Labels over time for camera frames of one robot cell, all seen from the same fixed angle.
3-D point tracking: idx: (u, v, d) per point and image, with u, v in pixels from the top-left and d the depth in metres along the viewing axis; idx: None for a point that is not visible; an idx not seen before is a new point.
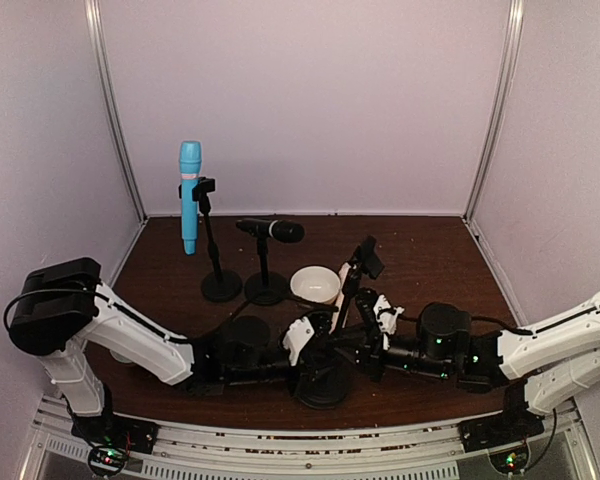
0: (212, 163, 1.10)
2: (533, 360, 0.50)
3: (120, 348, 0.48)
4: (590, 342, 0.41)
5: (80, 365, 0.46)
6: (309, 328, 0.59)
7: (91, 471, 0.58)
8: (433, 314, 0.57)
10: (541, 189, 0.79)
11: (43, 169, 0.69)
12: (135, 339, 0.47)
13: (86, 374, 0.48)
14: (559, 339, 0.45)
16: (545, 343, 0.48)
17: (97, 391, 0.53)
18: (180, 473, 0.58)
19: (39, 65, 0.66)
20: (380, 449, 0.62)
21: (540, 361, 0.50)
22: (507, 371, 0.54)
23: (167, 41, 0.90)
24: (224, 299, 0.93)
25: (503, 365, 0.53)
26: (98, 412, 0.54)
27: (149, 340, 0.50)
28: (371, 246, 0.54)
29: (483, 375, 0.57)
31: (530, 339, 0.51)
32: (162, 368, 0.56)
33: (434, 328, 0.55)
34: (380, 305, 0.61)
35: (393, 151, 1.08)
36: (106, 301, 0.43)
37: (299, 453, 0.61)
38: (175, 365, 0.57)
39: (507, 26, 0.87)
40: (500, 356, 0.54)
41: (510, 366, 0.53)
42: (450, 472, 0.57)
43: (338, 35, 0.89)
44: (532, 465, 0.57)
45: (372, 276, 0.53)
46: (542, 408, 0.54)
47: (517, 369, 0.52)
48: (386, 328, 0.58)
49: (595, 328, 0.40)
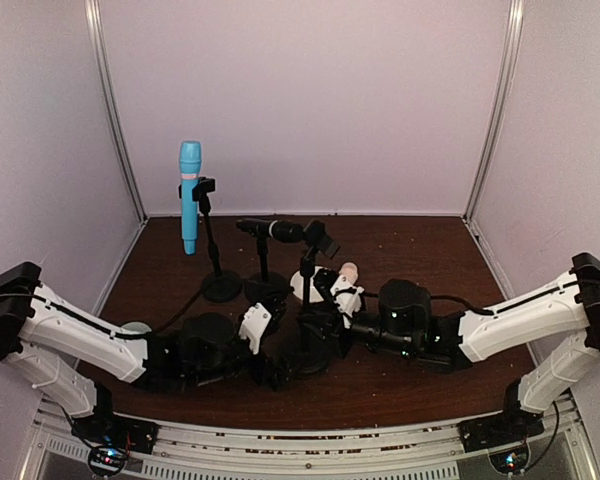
0: (213, 163, 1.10)
2: (491, 339, 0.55)
3: (67, 349, 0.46)
4: (554, 322, 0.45)
5: (52, 366, 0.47)
6: (265, 312, 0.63)
7: (91, 471, 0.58)
8: (393, 291, 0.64)
10: (541, 189, 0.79)
11: (43, 169, 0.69)
12: (80, 340, 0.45)
13: (63, 374, 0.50)
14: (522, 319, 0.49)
16: (509, 323, 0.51)
17: (81, 391, 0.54)
18: (180, 473, 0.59)
19: (37, 62, 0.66)
20: (380, 449, 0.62)
21: (498, 341, 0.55)
22: (468, 352, 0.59)
23: (167, 41, 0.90)
24: (224, 299, 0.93)
25: (464, 345, 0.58)
26: (88, 410, 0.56)
27: (95, 340, 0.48)
28: (320, 229, 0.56)
29: (444, 355, 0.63)
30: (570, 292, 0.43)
31: (490, 319, 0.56)
32: (115, 367, 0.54)
33: (390, 301, 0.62)
34: (339, 287, 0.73)
35: (393, 150, 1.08)
36: (43, 302, 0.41)
37: (299, 454, 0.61)
38: (128, 364, 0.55)
39: (506, 25, 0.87)
40: (461, 336, 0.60)
41: (470, 346, 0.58)
42: (450, 472, 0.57)
43: (337, 34, 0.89)
44: (532, 465, 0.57)
45: (327, 255, 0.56)
46: (536, 405, 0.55)
47: (477, 349, 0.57)
48: (343, 306, 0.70)
49: (559, 306, 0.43)
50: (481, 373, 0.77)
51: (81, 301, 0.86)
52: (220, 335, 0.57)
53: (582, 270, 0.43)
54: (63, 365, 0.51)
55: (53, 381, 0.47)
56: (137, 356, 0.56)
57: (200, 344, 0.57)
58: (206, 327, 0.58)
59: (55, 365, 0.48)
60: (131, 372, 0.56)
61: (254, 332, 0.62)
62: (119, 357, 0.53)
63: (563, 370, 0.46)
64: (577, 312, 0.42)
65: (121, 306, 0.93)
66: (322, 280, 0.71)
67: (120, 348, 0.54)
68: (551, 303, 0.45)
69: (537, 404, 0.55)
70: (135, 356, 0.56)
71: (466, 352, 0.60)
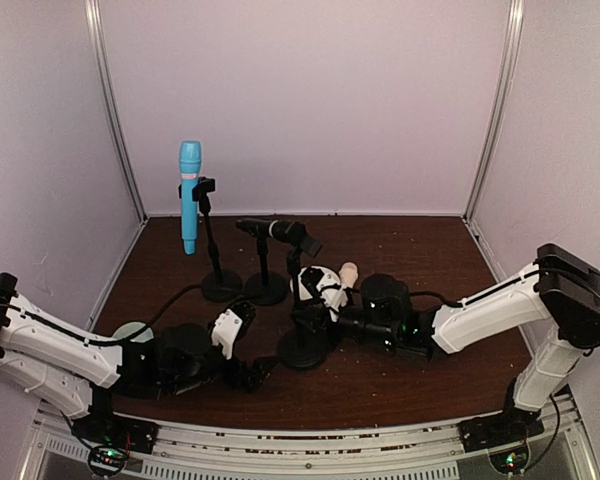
0: (213, 163, 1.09)
2: (461, 329, 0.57)
3: (36, 354, 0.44)
4: (517, 312, 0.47)
5: (38, 369, 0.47)
6: (237, 318, 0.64)
7: (91, 471, 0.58)
8: (372, 284, 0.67)
10: (541, 189, 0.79)
11: (42, 169, 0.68)
12: (49, 345, 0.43)
13: (52, 377, 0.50)
14: (488, 309, 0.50)
16: (476, 313, 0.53)
17: (72, 392, 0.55)
18: (180, 473, 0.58)
19: (36, 60, 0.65)
20: (380, 449, 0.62)
21: (468, 332, 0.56)
22: (441, 343, 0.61)
23: (167, 41, 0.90)
24: (224, 299, 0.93)
25: (437, 337, 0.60)
26: (84, 410, 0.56)
27: (72, 348, 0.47)
28: (303, 230, 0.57)
29: (421, 347, 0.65)
30: (528, 283, 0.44)
31: (459, 311, 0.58)
32: (87, 373, 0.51)
33: (370, 293, 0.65)
34: (324, 283, 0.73)
35: (393, 151, 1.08)
36: (18, 312, 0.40)
37: (299, 454, 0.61)
38: (100, 370, 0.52)
39: (507, 26, 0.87)
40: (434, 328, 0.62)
41: (443, 338, 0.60)
42: (450, 472, 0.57)
43: (337, 34, 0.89)
44: (532, 465, 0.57)
45: (310, 256, 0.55)
46: (528, 402, 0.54)
47: (449, 340, 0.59)
48: (328, 301, 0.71)
49: (519, 296, 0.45)
50: (481, 373, 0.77)
51: (81, 300, 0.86)
52: (198, 346, 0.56)
53: (544, 260, 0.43)
54: (52, 368, 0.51)
55: (41, 384, 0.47)
56: (110, 362, 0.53)
57: (178, 354, 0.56)
58: (196, 337, 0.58)
59: (42, 368, 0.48)
60: (106, 378, 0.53)
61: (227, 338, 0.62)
62: (91, 364, 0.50)
63: (544, 365, 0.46)
64: (536, 300, 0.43)
65: (121, 306, 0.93)
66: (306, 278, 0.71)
67: (92, 354, 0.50)
68: (512, 293, 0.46)
69: (531, 402, 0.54)
70: (107, 362, 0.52)
71: (439, 343, 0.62)
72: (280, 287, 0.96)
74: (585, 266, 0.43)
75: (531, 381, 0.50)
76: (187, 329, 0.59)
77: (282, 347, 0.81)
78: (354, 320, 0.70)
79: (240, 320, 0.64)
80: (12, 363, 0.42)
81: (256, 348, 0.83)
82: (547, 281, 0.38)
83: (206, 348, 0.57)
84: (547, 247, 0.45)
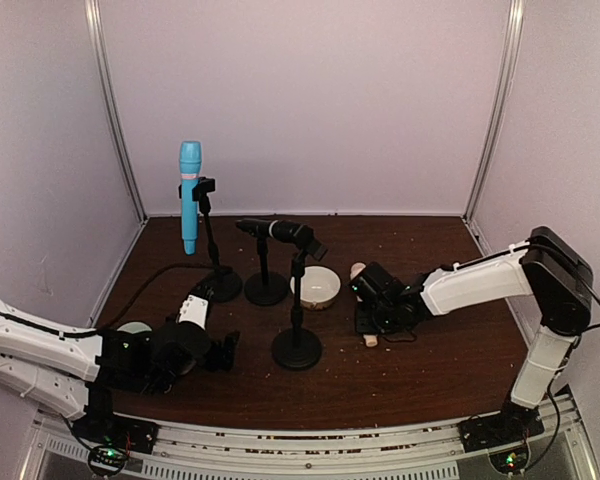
0: (213, 163, 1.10)
2: (446, 290, 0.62)
3: (15, 352, 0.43)
4: (498, 281, 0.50)
5: (28, 371, 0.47)
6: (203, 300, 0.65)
7: (92, 471, 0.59)
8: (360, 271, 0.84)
10: (541, 188, 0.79)
11: (43, 169, 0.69)
12: (26, 342, 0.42)
13: (42, 379, 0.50)
14: (473, 275, 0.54)
16: (462, 277, 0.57)
17: (66, 393, 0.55)
18: (180, 473, 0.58)
19: (36, 61, 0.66)
20: (380, 449, 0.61)
21: (451, 293, 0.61)
22: (428, 303, 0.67)
23: (166, 41, 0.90)
24: (224, 299, 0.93)
25: (424, 293, 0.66)
26: (78, 408, 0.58)
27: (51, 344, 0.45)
28: (309, 235, 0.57)
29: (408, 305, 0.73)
30: (514, 256, 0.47)
31: (451, 274, 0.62)
32: (69, 367, 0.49)
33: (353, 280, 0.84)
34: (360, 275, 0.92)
35: (392, 150, 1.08)
36: None
37: (299, 454, 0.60)
38: (80, 362, 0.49)
39: (507, 25, 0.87)
40: (425, 287, 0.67)
41: (429, 296, 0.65)
42: (451, 472, 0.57)
43: (336, 35, 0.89)
44: (532, 465, 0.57)
45: (316, 260, 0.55)
46: (525, 400, 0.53)
47: (435, 300, 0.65)
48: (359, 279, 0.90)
49: (506, 266, 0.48)
50: (483, 373, 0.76)
51: (81, 300, 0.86)
52: (197, 344, 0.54)
53: (536, 238, 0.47)
54: (44, 370, 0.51)
55: (33, 386, 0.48)
56: (89, 353, 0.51)
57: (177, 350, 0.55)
58: (199, 336, 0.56)
59: (32, 371, 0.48)
60: (88, 371, 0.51)
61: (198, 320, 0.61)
62: (69, 357, 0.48)
63: (535, 355, 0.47)
64: (519, 272, 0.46)
65: (121, 306, 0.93)
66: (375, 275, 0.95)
67: (69, 347, 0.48)
68: (500, 263, 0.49)
69: (528, 398, 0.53)
70: (85, 355, 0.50)
71: (426, 302, 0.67)
72: (280, 287, 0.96)
74: (575, 258, 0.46)
75: (526, 376, 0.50)
76: (188, 326, 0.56)
77: (282, 347, 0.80)
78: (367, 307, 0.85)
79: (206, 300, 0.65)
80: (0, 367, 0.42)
81: (256, 348, 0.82)
82: (532, 255, 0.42)
83: (207, 349, 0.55)
84: (541, 229, 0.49)
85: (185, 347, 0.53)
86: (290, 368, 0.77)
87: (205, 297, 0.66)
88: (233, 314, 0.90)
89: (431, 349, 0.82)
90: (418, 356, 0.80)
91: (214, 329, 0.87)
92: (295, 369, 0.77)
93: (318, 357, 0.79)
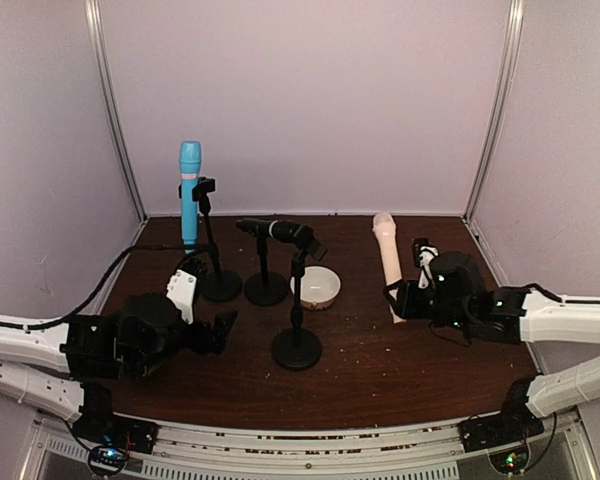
0: (213, 163, 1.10)
2: (545, 323, 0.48)
3: None
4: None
5: (19, 377, 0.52)
6: (191, 277, 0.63)
7: (91, 471, 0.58)
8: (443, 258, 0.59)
10: (541, 188, 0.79)
11: (44, 170, 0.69)
12: None
13: (35, 385, 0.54)
14: (584, 320, 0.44)
16: (578, 317, 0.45)
17: (60, 396, 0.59)
18: (180, 473, 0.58)
19: (36, 61, 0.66)
20: (380, 449, 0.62)
21: (548, 328, 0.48)
22: (519, 327, 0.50)
23: (166, 41, 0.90)
24: (224, 299, 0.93)
25: (523, 317, 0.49)
26: (74, 410, 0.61)
27: (19, 340, 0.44)
28: (309, 235, 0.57)
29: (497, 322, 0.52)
30: None
31: (555, 305, 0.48)
32: (42, 360, 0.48)
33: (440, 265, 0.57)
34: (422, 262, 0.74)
35: (392, 150, 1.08)
36: None
37: (299, 454, 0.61)
38: (48, 353, 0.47)
39: (507, 26, 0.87)
40: (524, 309, 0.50)
41: (527, 322, 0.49)
42: (451, 472, 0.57)
43: (336, 35, 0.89)
44: (532, 465, 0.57)
45: (316, 260, 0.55)
46: (538, 408, 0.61)
47: (531, 327, 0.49)
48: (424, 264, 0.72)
49: None
50: (482, 373, 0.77)
51: (81, 300, 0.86)
52: (161, 318, 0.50)
53: None
54: (35, 376, 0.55)
55: (25, 391, 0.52)
56: (54, 342, 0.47)
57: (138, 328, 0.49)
58: (163, 308, 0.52)
59: (24, 377, 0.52)
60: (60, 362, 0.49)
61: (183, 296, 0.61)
62: (34, 350, 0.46)
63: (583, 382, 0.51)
64: None
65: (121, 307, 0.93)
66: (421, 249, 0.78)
67: (34, 339, 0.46)
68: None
69: (542, 408, 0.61)
70: (49, 344, 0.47)
71: (516, 324, 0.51)
72: (280, 287, 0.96)
74: None
75: (558, 392, 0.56)
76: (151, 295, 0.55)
77: (282, 347, 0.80)
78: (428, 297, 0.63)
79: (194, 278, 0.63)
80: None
81: (256, 348, 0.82)
82: None
83: (171, 320, 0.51)
84: None
85: (145, 322, 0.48)
86: (289, 369, 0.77)
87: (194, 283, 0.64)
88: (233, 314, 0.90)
89: (431, 349, 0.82)
90: (418, 356, 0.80)
91: None
92: (294, 369, 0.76)
93: (317, 357, 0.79)
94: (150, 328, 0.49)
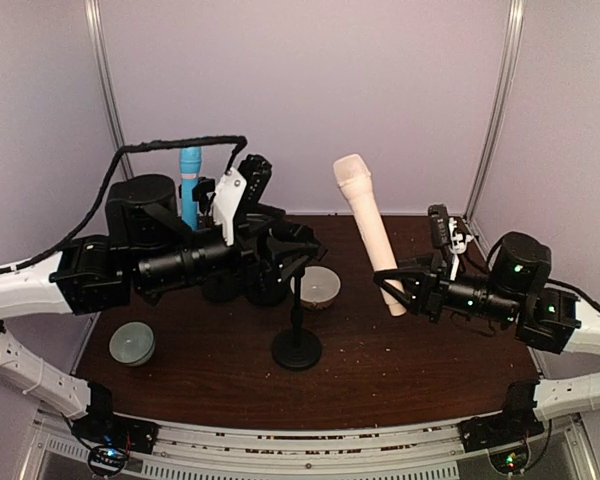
0: (213, 163, 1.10)
2: (590, 338, 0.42)
3: (0, 312, 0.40)
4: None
5: (33, 371, 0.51)
6: (239, 182, 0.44)
7: (91, 471, 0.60)
8: (514, 242, 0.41)
10: (541, 189, 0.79)
11: (43, 171, 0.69)
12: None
13: (46, 378, 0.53)
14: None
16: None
17: (70, 393, 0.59)
18: (180, 473, 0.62)
19: (36, 64, 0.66)
20: (380, 449, 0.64)
21: (586, 344, 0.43)
22: (563, 340, 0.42)
23: (165, 41, 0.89)
24: (224, 299, 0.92)
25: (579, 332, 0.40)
26: (81, 409, 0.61)
27: (7, 283, 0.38)
28: (307, 234, 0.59)
29: (546, 328, 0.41)
30: None
31: None
32: (44, 299, 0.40)
33: (517, 251, 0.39)
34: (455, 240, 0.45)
35: (392, 151, 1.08)
36: None
37: (299, 454, 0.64)
38: (39, 288, 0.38)
39: (507, 26, 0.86)
40: (578, 321, 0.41)
41: (578, 336, 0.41)
42: (450, 472, 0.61)
43: (336, 34, 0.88)
44: (532, 465, 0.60)
45: (316, 259, 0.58)
46: (544, 413, 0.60)
47: (576, 341, 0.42)
48: (459, 249, 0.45)
49: None
50: (482, 373, 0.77)
51: None
52: (150, 193, 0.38)
53: None
54: (46, 370, 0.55)
55: (38, 384, 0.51)
56: (44, 273, 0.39)
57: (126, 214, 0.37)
58: (154, 184, 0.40)
59: (38, 371, 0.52)
60: (53, 292, 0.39)
61: (225, 207, 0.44)
62: (26, 289, 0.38)
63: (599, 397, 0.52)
64: None
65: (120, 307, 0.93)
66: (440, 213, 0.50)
67: (22, 276, 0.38)
68: None
69: (548, 414, 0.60)
70: (37, 277, 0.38)
71: (559, 339, 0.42)
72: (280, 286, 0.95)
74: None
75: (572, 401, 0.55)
76: (147, 177, 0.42)
77: (282, 347, 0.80)
78: (470, 286, 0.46)
79: (243, 183, 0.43)
80: (7, 364, 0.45)
81: (256, 347, 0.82)
82: None
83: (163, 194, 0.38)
84: None
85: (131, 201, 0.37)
86: (288, 368, 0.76)
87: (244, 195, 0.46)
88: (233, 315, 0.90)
89: (432, 349, 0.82)
90: (419, 356, 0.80)
91: (214, 329, 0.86)
92: (293, 368, 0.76)
93: (317, 357, 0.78)
94: (139, 207, 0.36)
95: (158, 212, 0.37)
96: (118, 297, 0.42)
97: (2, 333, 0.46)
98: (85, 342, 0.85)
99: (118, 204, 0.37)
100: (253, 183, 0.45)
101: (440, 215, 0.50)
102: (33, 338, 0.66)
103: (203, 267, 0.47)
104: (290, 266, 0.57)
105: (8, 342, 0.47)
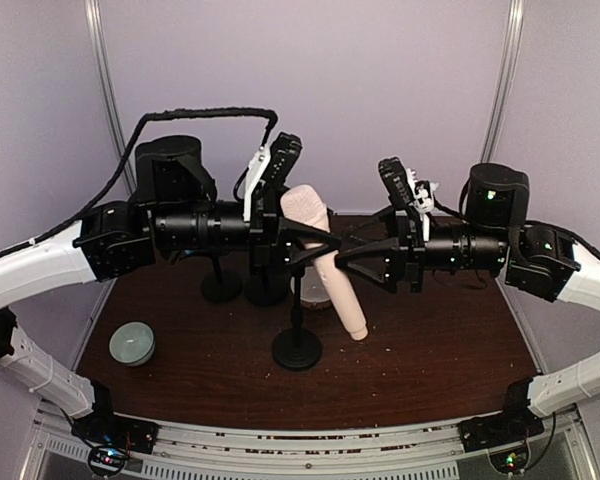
0: (214, 164, 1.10)
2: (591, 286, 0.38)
3: (27, 289, 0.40)
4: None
5: (46, 368, 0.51)
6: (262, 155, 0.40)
7: (91, 471, 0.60)
8: (485, 170, 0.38)
10: (539, 189, 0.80)
11: (43, 174, 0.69)
12: (0, 267, 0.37)
13: (57, 376, 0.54)
14: None
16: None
17: (78, 392, 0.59)
18: (180, 473, 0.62)
19: (35, 67, 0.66)
20: (380, 449, 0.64)
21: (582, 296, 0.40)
22: (558, 283, 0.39)
23: (164, 42, 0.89)
24: (224, 299, 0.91)
25: (577, 273, 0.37)
26: (88, 408, 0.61)
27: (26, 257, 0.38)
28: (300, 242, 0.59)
29: (541, 264, 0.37)
30: None
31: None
32: (67, 269, 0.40)
33: (487, 178, 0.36)
34: (421, 197, 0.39)
35: (392, 152, 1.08)
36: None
37: (299, 454, 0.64)
38: (63, 256, 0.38)
39: (507, 26, 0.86)
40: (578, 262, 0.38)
41: (576, 279, 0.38)
42: (450, 472, 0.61)
43: (336, 35, 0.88)
44: (532, 465, 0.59)
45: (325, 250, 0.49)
46: (541, 410, 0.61)
47: (573, 286, 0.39)
48: (428, 208, 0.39)
49: None
50: (483, 373, 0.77)
51: (81, 299, 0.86)
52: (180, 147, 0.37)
53: None
54: (57, 369, 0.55)
55: (49, 382, 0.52)
56: (67, 242, 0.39)
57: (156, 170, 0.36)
58: (182, 142, 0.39)
59: (49, 369, 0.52)
60: (74, 260, 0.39)
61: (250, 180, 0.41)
62: (47, 260, 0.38)
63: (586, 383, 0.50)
64: None
65: (120, 307, 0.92)
66: (392, 167, 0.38)
67: (44, 248, 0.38)
68: None
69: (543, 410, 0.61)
70: (58, 247, 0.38)
71: (554, 281, 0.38)
72: (280, 286, 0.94)
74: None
75: (566, 394, 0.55)
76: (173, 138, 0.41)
77: (282, 346, 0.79)
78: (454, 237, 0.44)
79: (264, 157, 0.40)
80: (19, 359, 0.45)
81: (256, 348, 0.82)
82: None
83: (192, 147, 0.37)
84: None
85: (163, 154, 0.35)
86: (284, 367, 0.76)
87: (269, 172, 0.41)
88: (233, 315, 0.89)
89: (433, 348, 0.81)
90: (419, 356, 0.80)
91: (213, 329, 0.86)
92: (289, 368, 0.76)
93: (317, 357, 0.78)
94: (172, 158, 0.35)
95: (191, 162, 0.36)
96: (145, 256, 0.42)
97: (14, 328, 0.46)
98: (85, 342, 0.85)
99: (150, 158, 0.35)
100: (276, 162, 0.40)
101: (391, 169, 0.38)
102: (34, 338, 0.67)
103: (215, 238, 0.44)
104: (301, 254, 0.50)
105: (21, 337, 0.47)
